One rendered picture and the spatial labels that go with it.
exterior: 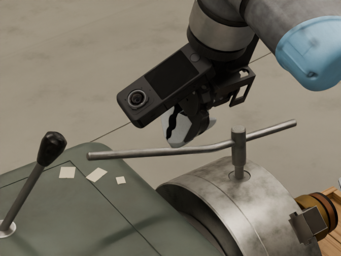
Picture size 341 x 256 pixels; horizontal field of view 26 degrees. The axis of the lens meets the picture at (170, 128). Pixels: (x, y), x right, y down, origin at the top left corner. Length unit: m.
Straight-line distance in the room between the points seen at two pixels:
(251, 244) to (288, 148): 2.26
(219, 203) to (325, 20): 0.46
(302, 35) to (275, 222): 0.46
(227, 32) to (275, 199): 0.39
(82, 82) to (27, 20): 0.80
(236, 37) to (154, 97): 0.12
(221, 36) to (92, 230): 0.36
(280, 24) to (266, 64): 3.22
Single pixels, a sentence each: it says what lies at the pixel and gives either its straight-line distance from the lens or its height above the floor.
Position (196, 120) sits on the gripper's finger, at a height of 1.44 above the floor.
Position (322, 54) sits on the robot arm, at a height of 1.62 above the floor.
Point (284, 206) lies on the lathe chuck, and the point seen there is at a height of 1.22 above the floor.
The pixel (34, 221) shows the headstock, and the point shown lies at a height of 1.25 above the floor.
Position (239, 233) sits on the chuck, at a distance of 1.07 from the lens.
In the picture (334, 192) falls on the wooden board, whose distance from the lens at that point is 1.66.
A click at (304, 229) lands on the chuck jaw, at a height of 1.19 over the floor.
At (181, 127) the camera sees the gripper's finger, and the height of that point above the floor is 1.42.
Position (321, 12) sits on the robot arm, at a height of 1.64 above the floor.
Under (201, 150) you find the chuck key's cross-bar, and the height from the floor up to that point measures 1.31.
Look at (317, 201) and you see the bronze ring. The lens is 1.30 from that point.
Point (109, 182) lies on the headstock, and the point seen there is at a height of 1.26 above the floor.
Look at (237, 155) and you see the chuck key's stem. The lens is 1.11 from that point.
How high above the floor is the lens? 1.95
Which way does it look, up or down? 35 degrees down
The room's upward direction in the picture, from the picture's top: straight up
